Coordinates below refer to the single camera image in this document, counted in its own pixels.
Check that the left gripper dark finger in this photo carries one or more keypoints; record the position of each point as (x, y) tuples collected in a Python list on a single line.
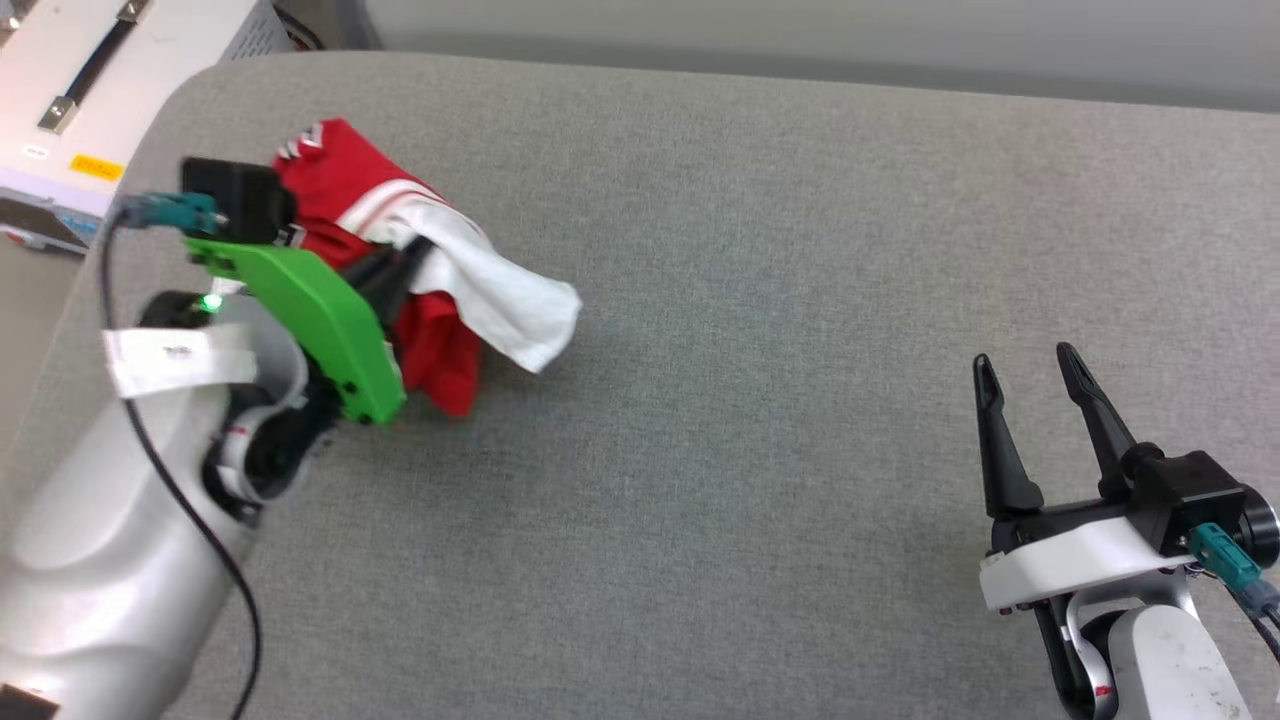
[(405, 285), (372, 272)]

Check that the red and white garment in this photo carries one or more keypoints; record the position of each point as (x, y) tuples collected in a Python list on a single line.
[(450, 270)]

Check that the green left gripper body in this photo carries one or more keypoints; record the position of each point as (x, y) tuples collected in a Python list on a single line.
[(320, 315)]

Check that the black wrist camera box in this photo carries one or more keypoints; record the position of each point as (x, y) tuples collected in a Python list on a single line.
[(235, 200), (1195, 495)]

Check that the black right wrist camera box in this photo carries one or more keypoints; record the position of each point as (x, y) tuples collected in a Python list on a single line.
[(1195, 495)]

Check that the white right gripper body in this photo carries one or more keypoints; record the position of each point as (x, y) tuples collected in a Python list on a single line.
[(1075, 555)]

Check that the grey metal partition post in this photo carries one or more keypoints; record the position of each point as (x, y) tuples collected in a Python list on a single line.
[(335, 25)]

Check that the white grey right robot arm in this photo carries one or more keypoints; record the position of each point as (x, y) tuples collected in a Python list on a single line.
[(1160, 655)]

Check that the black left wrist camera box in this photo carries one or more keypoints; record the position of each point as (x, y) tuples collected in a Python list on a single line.
[(235, 200)]

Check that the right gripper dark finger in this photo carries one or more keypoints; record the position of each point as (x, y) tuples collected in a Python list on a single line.
[(1000, 450), (1100, 420)]

